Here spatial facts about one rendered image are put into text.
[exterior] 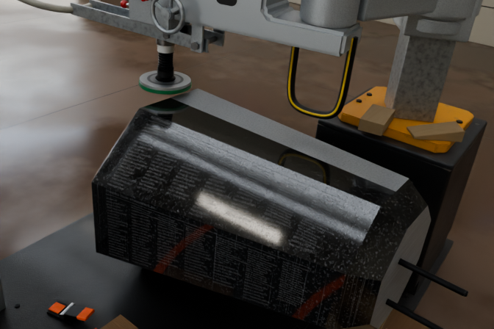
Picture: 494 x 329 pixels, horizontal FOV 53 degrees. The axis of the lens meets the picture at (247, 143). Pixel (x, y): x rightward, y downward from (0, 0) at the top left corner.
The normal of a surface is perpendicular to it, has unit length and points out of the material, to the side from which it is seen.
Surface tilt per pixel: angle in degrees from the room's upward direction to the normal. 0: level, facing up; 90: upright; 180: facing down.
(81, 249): 0
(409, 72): 90
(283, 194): 45
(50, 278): 0
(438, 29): 90
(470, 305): 0
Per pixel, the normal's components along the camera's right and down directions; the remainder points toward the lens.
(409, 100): -0.11, 0.45
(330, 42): -0.47, 0.36
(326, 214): -0.34, -0.40
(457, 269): 0.08, -0.88
